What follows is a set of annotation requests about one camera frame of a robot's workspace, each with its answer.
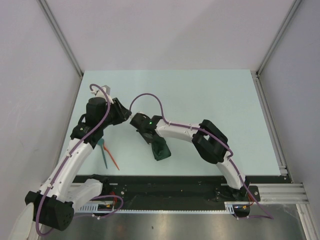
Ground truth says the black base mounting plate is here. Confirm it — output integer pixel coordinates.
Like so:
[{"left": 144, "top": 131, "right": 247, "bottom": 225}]
[{"left": 71, "top": 174, "right": 293, "bottom": 211}]

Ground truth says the left aluminium frame post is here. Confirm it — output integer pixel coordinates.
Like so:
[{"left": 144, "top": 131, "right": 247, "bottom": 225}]
[{"left": 36, "top": 0, "right": 84, "bottom": 79}]

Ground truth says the dark green cloth napkin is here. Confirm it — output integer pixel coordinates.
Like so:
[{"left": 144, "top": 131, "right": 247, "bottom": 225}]
[{"left": 151, "top": 138, "right": 172, "bottom": 161}]

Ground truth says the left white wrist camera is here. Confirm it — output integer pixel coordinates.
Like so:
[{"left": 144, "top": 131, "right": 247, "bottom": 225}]
[{"left": 91, "top": 85, "right": 112, "bottom": 101}]

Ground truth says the teal plastic utensil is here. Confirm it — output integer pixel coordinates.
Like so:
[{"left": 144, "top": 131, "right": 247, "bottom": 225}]
[{"left": 97, "top": 138, "right": 108, "bottom": 169}]

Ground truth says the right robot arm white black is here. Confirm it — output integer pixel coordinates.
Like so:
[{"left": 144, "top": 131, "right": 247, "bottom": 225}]
[{"left": 130, "top": 112, "right": 249, "bottom": 201}]

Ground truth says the aluminium frame post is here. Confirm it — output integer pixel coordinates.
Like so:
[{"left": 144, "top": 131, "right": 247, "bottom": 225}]
[
  {"left": 255, "top": 0, "right": 304, "bottom": 77},
  {"left": 36, "top": 0, "right": 84, "bottom": 79}
]

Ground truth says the orange plastic fork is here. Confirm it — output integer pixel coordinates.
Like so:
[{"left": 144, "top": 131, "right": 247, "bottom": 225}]
[{"left": 103, "top": 143, "right": 120, "bottom": 171}]

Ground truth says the white slotted cable duct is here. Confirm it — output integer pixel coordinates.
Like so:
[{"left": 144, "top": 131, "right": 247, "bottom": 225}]
[{"left": 76, "top": 201, "right": 249, "bottom": 216}]

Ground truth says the right aluminium table rail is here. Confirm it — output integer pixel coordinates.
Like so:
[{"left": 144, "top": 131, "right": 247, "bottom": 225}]
[{"left": 250, "top": 71, "right": 290, "bottom": 176}]

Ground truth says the right aluminium frame post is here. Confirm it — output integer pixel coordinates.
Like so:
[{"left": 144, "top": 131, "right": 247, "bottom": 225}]
[{"left": 255, "top": 0, "right": 304, "bottom": 77}]

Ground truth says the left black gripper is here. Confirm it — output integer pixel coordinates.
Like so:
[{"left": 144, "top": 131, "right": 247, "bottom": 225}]
[{"left": 99, "top": 97, "right": 132, "bottom": 129}]

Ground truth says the front aluminium extrusion rail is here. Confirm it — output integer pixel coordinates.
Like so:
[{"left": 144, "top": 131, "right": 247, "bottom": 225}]
[{"left": 256, "top": 183, "right": 309, "bottom": 205}]

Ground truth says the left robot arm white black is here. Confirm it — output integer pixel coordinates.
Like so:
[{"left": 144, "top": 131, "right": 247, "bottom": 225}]
[{"left": 25, "top": 97, "right": 132, "bottom": 231}]

